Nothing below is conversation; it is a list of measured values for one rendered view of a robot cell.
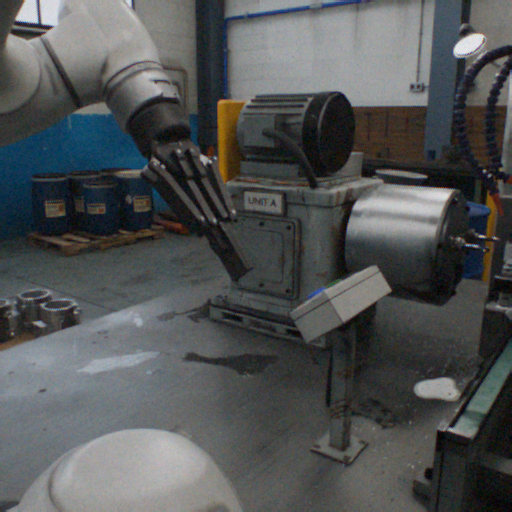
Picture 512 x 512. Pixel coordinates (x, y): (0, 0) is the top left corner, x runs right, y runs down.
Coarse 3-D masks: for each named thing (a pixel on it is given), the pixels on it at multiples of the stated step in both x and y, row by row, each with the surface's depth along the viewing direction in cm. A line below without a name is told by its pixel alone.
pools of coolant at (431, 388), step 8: (416, 384) 106; (424, 384) 106; (432, 384) 106; (440, 384) 106; (448, 384) 106; (416, 392) 103; (424, 392) 103; (432, 392) 103; (440, 392) 103; (448, 392) 103; (456, 392) 103; (448, 400) 100
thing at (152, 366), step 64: (128, 320) 140; (192, 320) 140; (384, 320) 140; (448, 320) 140; (0, 384) 106; (64, 384) 106; (128, 384) 107; (192, 384) 107; (256, 384) 107; (320, 384) 107; (384, 384) 107; (0, 448) 86; (64, 448) 86; (256, 448) 86; (384, 448) 86
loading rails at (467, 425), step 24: (504, 336) 97; (504, 360) 90; (480, 384) 82; (504, 384) 82; (456, 408) 73; (480, 408) 75; (504, 408) 86; (456, 432) 67; (480, 432) 71; (456, 456) 68; (480, 456) 74; (432, 480) 70; (456, 480) 68; (480, 480) 75; (504, 480) 73; (432, 504) 71; (456, 504) 69
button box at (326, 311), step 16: (368, 272) 82; (336, 288) 74; (352, 288) 77; (368, 288) 80; (384, 288) 83; (304, 304) 74; (320, 304) 72; (336, 304) 72; (352, 304) 75; (368, 304) 78; (304, 320) 75; (320, 320) 73; (336, 320) 72; (304, 336) 75; (320, 336) 74
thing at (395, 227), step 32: (384, 192) 115; (416, 192) 112; (448, 192) 110; (352, 224) 115; (384, 224) 110; (416, 224) 107; (448, 224) 107; (352, 256) 116; (384, 256) 110; (416, 256) 106; (448, 256) 111; (416, 288) 110; (448, 288) 113
